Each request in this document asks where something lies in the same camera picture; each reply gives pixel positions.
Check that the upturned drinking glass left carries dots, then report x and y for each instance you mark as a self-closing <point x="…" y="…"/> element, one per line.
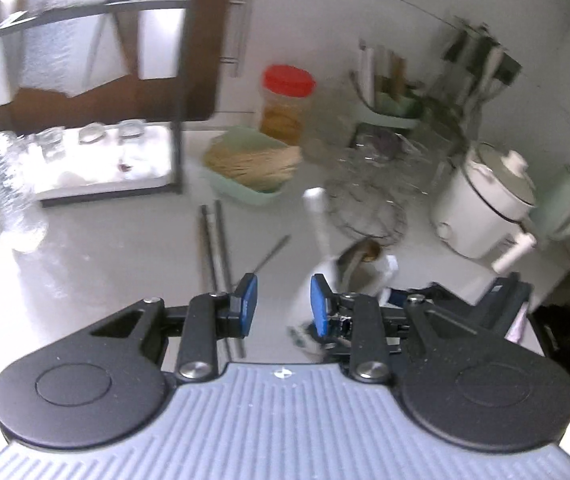
<point x="51" y="142"/>

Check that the green basket of sticks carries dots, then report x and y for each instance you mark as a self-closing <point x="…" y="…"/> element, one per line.
<point x="249" y="166"/>

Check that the upturned drinking glass middle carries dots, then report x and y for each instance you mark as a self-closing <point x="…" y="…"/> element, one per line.
<point x="93" y="135"/>

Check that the white electric cooker pot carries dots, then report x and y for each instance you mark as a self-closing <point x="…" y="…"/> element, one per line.
<point x="484" y="204"/>

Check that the white ceramic soup spoon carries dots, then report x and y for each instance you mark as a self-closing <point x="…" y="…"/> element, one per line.
<point x="316" y="207"/>

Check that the wire glass drying rack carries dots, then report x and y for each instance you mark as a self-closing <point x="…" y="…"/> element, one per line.
<point x="373" y="182"/>

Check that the green chopstick holder caddy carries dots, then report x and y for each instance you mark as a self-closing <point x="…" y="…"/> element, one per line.
<point x="472" y="69"/>

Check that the wooden cutting board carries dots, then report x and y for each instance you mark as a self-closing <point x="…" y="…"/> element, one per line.
<point x="72" y="62"/>

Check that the red lid plastic jar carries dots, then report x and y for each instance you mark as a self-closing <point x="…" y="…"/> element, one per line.
<point x="286" y="93"/>

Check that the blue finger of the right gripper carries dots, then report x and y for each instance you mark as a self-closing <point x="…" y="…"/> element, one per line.
<point x="393" y="297"/>

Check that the black dish rack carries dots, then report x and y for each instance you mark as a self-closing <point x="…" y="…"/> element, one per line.
<point x="89" y="173"/>

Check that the black chopstick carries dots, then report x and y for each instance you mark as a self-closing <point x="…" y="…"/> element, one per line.
<point x="225" y="269"/>
<point x="271" y="253"/>

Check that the upturned drinking glass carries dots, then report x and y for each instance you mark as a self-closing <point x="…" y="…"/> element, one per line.
<point x="51" y="142"/>
<point x="131" y="132"/>
<point x="93" y="135"/>

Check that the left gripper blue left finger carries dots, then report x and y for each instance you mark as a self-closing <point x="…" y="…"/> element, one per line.
<point x="209" y="318"/>

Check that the white ceramic utensil jar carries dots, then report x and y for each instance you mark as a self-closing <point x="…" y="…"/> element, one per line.
<point x="369" y="279"/>

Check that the large steel spoon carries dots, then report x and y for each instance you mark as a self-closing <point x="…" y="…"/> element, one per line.
<point x="348" y="262"/>

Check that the upturned drinking glass right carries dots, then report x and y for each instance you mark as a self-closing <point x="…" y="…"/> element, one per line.
<point x="131" y="132"/>

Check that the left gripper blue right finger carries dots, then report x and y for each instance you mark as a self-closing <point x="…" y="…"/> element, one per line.
<point x="358" y="319"/>

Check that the brown wooden chopstick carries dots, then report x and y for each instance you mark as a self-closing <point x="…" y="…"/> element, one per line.
<point x="212" y="276"/>

